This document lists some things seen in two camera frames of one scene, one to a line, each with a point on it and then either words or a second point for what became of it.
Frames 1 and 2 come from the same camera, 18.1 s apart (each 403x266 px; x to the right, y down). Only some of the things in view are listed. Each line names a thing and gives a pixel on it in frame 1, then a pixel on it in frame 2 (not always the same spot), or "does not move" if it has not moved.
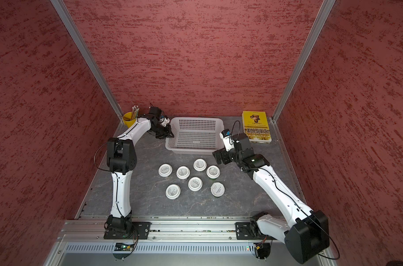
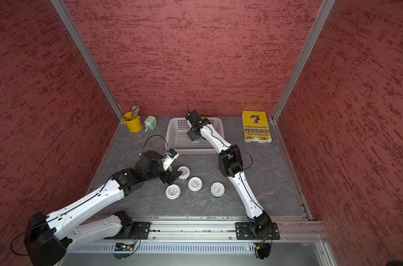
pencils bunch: x=135 y=112 does not move
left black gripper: x=166 y=134 -> x=165 y=178
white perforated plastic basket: x=195 y=135 does not move
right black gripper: x=223 y=153 -> x=193 y=134
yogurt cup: x=182 y=172 does not move
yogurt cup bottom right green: x=217 y=189 does not move
